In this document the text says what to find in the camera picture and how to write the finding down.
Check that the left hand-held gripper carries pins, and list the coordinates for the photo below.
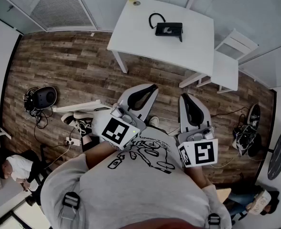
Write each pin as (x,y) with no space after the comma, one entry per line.
(115,130)

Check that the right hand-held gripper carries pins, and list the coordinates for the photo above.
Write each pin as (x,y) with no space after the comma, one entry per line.
(202,151)

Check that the black desk telephone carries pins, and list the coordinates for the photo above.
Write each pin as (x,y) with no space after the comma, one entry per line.
(169,28)

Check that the person's right forearm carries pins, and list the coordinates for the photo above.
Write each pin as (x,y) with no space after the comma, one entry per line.
(197,175)

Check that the person's left forearm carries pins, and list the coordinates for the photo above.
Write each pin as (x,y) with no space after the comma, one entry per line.
(100,154)

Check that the person's white shoe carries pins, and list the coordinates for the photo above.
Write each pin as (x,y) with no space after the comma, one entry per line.
(154,120)

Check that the white chair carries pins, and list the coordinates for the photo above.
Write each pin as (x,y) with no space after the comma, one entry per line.
(225,68)

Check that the white low stand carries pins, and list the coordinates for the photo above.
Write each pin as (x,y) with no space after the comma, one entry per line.
(80,107)

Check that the black sneaker with white print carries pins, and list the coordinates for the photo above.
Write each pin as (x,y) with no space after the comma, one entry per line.
(254,116)

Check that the white table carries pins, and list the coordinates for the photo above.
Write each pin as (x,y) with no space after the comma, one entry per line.
(140,39)

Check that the black and white sneaker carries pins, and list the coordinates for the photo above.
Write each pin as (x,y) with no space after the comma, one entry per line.
(68,118)
(84,125)

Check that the white power strip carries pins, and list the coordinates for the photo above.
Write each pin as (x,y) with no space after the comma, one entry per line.
(73,141)

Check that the light wooden seat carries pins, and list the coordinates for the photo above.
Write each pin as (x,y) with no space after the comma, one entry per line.
(224,194)

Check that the grey printed t-shirt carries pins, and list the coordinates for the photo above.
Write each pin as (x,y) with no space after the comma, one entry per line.
(135,190)

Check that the round black table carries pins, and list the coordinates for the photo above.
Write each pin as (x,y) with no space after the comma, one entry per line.
(279,156)

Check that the black rounded floor device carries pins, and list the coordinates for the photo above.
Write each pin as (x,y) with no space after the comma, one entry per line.
(45,98)

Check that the black office chair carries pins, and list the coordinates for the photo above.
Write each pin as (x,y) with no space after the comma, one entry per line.
(39,161)

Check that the white window blind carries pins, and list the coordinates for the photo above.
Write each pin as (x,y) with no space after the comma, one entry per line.
(61,7)

